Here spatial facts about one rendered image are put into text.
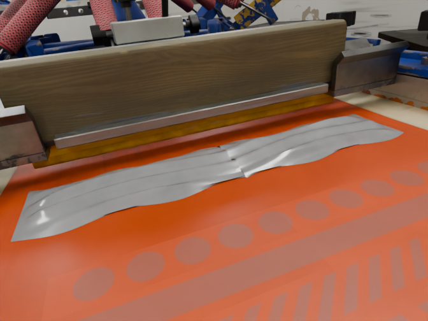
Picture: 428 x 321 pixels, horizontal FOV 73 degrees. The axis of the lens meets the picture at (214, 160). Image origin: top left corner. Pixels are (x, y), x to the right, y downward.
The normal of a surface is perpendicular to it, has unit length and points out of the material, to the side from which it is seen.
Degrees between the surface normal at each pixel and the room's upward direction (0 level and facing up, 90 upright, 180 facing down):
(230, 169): 35
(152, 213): 0
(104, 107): 90
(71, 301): 0
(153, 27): 90
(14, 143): 90
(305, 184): 0
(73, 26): 90
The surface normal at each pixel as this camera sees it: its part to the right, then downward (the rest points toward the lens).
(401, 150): -0.09, -0.88
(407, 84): -0.93, 0.24
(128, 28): 0.35, 0.41
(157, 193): 0.11, -0.40
